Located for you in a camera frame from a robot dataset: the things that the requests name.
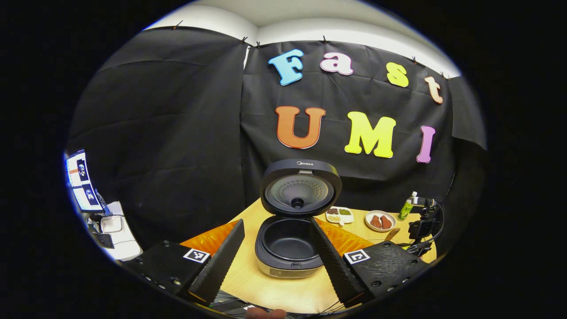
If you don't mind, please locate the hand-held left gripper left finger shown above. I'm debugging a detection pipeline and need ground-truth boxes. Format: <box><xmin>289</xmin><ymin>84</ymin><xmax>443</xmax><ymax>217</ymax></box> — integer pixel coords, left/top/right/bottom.
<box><xmin>117</xmin><ymin>218</ymin><xmax>245</xmax><ymax>307</ymax></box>

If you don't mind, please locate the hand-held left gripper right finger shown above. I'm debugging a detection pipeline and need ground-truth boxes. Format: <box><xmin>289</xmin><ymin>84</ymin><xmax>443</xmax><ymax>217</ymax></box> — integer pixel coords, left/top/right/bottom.
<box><xmin>309</xmin><ymin>217</ymin><xmax>430</xmax><ymax>309</ymax></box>

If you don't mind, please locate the black rice cooker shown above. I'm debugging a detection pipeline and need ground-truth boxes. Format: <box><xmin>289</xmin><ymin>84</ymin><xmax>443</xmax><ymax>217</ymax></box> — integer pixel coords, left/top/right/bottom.
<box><xmin>255</xmin><ymin>159</ymin><xmax>343</xmax><ymax>280</ymax></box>

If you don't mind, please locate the green label drink bottle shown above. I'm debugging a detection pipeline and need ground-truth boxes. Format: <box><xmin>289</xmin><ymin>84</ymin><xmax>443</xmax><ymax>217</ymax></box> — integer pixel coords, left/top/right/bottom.
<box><xmin>397</xmin><ymin>191</ymin><xmax>418</xmax><ymax>221</ymax></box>

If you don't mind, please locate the white round plate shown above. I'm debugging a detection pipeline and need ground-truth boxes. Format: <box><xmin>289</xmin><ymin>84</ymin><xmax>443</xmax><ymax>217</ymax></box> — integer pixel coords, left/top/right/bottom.
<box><xmin>365</xmin><ymin>210</ymin><xmax>396</xmax><ymax>233</ymax></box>

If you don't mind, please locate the white divided grain dish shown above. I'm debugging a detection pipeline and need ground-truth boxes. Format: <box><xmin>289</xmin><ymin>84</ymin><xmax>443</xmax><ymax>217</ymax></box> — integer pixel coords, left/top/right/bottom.
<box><xmin>326</xmin><ymin>206</ymin><xmax>355</xmax><ymax>226</ymax></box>

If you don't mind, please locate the white side desk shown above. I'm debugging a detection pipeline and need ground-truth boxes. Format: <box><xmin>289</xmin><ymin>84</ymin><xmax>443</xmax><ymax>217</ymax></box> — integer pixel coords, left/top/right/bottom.
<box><xmin>86</xmin><ymin>202</ymin><xmax>143</xmax><ymax>262</ymax></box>

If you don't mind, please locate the white shallow tray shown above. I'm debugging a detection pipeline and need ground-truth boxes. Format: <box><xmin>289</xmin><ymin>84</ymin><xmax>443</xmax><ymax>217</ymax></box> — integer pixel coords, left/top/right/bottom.
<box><xmin>101</xmin><ymin>215</ymin><xmax>124</xmax><ymax>234</ymax></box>

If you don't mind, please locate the black keyboard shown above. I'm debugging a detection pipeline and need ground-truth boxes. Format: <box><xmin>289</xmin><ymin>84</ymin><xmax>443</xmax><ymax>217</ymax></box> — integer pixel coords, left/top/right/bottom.
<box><xmin>91</xmin><ymin>231</ymin><xmax>115</xmax><ymax>249</ymax></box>

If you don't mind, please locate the black backdrop cloth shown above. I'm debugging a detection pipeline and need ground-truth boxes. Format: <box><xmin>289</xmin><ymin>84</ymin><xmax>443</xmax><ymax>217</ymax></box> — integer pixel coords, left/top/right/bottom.
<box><xmin>66</xmin><ymin>27</ymin><xmax>488</xmax><ymax>255</ymax></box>

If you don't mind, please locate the computer monitor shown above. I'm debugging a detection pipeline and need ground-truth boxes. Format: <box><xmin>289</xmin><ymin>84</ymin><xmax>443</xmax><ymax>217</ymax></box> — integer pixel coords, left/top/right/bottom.
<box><xmin>66</xmin><ymin>150</ymin><xmax>105</xmax><ymax>213</ymax></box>

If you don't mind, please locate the black cable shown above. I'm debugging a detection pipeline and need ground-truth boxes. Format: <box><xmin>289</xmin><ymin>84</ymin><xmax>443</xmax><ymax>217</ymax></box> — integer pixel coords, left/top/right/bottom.
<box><xmin>317</xmin><ymin>300</ymin><xmax>351</xmax><ymax>314</ymax></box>

